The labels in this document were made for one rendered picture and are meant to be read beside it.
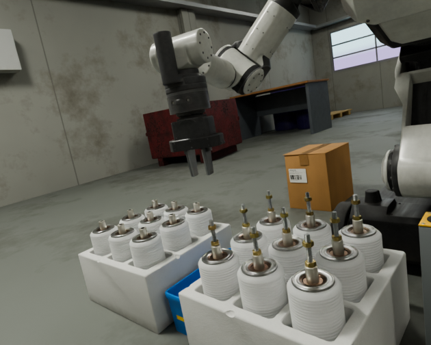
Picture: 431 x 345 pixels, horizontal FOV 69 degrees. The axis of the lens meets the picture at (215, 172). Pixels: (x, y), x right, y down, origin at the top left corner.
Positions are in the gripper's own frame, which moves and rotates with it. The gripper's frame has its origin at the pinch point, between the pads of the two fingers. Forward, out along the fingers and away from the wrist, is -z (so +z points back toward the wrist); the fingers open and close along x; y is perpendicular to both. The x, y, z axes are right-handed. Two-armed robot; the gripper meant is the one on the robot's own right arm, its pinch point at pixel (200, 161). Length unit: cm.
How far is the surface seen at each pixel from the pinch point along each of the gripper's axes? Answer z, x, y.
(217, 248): -20.2, 0.6, -0.9
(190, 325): -37.6, -7.8, -5.3
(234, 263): -23.6, 4.5, -1.5
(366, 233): -22.5, 32.2, 11.6
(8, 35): 128, -285, 197
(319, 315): -26.4, 22.8, -13.5
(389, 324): -39, 35, 2
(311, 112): -15, -12, 468
